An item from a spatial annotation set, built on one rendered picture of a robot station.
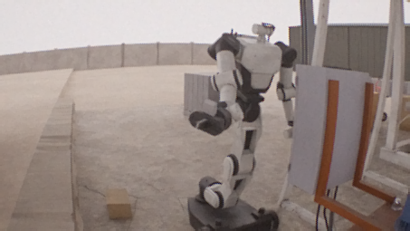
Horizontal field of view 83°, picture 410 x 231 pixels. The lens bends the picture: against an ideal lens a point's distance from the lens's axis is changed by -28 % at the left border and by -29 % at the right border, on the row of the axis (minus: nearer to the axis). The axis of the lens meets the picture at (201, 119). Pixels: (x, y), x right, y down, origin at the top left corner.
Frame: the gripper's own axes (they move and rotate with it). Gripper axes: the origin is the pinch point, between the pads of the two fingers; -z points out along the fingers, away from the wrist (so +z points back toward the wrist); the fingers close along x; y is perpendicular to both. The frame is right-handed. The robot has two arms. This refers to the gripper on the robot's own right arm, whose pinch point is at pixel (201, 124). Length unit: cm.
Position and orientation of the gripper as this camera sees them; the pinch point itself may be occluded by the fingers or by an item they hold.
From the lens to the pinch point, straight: 104.9
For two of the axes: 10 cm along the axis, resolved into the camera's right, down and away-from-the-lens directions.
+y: -3.2, 9.2, 2.4
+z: 4.2, -1.0, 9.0
